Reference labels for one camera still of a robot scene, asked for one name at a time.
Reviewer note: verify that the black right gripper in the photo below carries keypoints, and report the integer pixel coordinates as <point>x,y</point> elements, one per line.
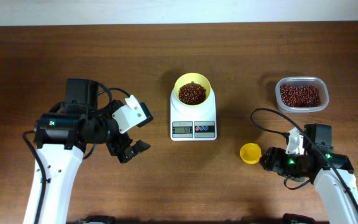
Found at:
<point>274,161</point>

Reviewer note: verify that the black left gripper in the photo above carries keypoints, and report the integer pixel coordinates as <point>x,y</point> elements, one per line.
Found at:
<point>116,149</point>

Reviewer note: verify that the orange measuring scoop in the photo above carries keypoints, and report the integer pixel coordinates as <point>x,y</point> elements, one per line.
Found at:
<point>250,153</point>

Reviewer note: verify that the red beans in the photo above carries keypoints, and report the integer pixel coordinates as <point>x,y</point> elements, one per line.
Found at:
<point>305,96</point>

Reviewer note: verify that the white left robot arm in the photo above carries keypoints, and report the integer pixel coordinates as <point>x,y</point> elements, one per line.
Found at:
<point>88,116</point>

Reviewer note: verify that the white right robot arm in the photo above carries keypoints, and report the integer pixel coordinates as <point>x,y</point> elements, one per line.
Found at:
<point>310,157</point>

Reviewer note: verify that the white digital kitchen scale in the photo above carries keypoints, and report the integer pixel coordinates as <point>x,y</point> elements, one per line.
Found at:
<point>193,122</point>

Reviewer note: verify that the yellow plastic bowl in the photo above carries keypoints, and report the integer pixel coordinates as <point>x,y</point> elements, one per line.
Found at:
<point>192,90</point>

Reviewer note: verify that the clear plastic container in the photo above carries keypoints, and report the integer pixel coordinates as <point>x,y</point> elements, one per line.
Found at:
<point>299,81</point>

